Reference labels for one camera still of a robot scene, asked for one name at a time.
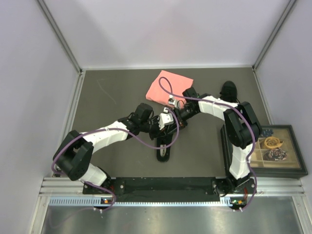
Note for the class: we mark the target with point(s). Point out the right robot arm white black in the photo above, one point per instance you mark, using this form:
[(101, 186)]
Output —
[(242, 128)]

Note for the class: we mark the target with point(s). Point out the grey slotted cable duct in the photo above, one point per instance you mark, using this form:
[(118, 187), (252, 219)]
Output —
[(103, 202)]

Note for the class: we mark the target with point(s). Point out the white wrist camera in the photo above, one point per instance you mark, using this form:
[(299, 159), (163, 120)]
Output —
[(172, 101), (165, 118)]

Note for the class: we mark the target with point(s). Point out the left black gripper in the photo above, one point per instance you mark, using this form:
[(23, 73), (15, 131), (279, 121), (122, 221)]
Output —
[(158, 133)]

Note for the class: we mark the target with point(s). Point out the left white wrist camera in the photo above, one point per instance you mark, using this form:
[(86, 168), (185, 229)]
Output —
[(165, 118)]

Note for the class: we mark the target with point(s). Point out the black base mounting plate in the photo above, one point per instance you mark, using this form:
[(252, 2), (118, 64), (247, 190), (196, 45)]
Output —
[(176, 189)]

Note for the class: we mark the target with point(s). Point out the pink folded cloth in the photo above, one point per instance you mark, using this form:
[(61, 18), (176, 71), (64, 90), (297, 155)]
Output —
[(178, 83)]

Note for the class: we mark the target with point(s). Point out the aluminium frame rail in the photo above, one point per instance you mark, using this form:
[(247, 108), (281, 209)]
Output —
[(265, 186)]

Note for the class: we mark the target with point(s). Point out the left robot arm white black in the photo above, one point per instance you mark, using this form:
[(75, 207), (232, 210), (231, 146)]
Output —
[(73, 157)]

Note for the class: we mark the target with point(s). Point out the black sneaker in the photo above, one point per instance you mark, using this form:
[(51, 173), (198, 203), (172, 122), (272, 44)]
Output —
[(228, 92), (164, 139)]

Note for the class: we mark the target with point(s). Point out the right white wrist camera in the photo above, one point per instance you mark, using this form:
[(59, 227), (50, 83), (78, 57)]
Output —
[(172, 101)]

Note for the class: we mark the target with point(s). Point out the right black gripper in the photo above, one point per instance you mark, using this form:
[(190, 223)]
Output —
[(181, 121)]

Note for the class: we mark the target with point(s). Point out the dark framed compartment box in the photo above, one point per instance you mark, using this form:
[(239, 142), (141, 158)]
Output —
[(277, 154)]

